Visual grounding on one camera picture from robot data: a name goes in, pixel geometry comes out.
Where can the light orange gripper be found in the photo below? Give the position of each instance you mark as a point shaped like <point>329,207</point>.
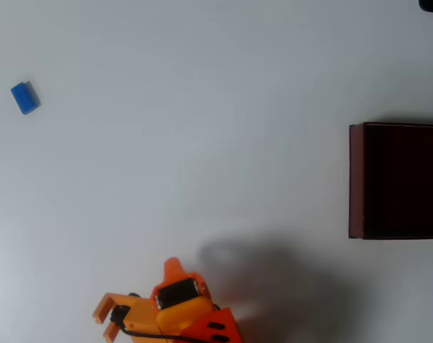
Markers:
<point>176,292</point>

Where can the small blue block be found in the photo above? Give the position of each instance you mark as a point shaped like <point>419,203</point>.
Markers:
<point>25,98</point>

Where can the dark red box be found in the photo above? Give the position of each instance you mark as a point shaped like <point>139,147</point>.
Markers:
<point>402,182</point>

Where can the light orange pronged camera mount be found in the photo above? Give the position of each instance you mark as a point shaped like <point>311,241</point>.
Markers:
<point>142,314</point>

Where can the black camera module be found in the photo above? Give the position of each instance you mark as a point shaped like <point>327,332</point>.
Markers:
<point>117,315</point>

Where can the black object at frame corner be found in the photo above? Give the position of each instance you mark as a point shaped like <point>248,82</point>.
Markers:
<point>432,5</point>

